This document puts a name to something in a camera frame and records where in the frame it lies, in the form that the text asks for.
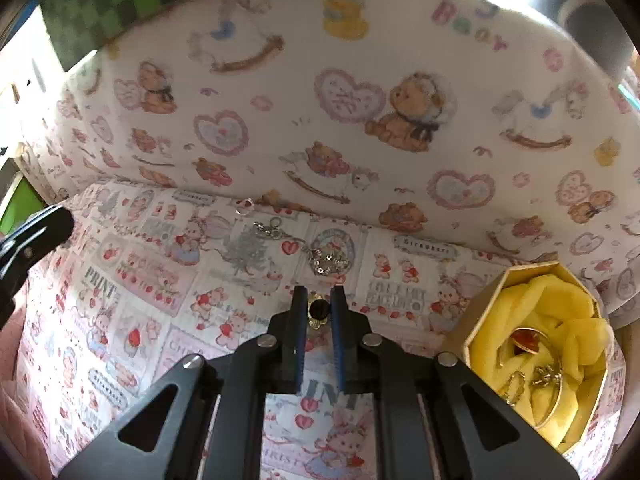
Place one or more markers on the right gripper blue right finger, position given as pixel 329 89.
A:
pixel 433 418

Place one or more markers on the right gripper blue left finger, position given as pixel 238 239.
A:
pixel 204 418

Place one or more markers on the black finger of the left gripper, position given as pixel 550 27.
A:
pixel 27 245

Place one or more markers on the octagonal gold jewelry box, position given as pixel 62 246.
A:
pixel 480 319

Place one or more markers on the strawberry print bed sheet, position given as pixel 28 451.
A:
pixel 151 275

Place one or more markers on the red gold brooch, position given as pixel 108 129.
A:
pixel 527 339

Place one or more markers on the yellow cloth pouch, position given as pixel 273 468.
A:
pixel 550 319

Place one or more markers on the pink quilted blanket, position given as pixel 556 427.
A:
pixel 20 431

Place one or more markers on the bear print white pillow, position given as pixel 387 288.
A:
pixel 474 121

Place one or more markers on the grey cylindrical cup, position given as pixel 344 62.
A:
pixel 595 27

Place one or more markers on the silver keychain charm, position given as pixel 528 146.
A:
pixel 322 261

